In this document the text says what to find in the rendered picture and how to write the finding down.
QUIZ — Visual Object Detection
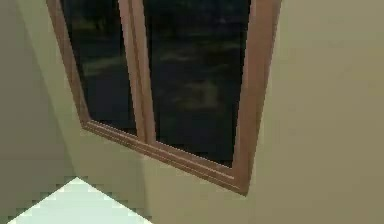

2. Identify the brown wooden framed window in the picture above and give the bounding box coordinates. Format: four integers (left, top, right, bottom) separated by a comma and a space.
45, 0, 283, 197

